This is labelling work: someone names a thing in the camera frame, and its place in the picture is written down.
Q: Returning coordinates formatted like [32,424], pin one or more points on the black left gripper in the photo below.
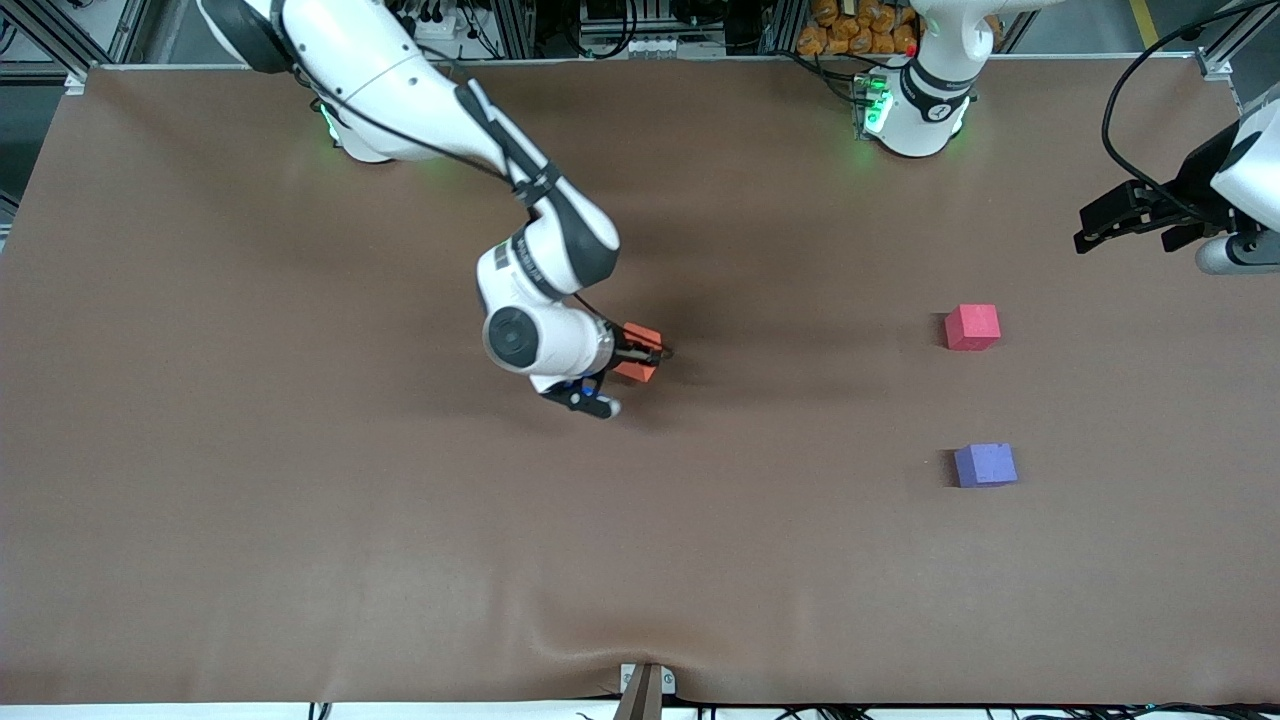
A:
[1190,192]

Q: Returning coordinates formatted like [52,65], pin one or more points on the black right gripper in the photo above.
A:
[623,352]

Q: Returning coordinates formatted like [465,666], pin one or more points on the orange foam block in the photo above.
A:
[640,333]

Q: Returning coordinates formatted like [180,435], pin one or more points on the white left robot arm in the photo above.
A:
[915,125]

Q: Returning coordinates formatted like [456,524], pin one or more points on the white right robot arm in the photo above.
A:
[400,90]

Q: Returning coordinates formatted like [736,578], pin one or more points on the red foam block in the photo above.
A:
[972,327]

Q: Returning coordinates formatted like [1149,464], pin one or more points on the brown table cover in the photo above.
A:
[640,550]

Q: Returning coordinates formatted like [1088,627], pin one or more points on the purple foam block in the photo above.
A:
[985,466]

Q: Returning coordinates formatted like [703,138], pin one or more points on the white connector row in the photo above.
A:
[650,47]

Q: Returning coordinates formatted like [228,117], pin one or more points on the pile of orange lumpy items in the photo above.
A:
[850,30]

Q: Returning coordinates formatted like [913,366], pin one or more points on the silver metal clamp plate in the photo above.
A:
[630,678]

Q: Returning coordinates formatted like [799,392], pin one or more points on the white power strip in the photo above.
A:
[440,28]

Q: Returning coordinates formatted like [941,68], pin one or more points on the silver corner bracket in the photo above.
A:
[1216,68]
[76,82]

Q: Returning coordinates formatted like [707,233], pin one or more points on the diagonal aluminium frame strut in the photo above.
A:
[1240,40]
[60,45]

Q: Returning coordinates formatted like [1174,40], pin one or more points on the silver aluminium frame post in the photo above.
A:
[512,28]
[783,28]

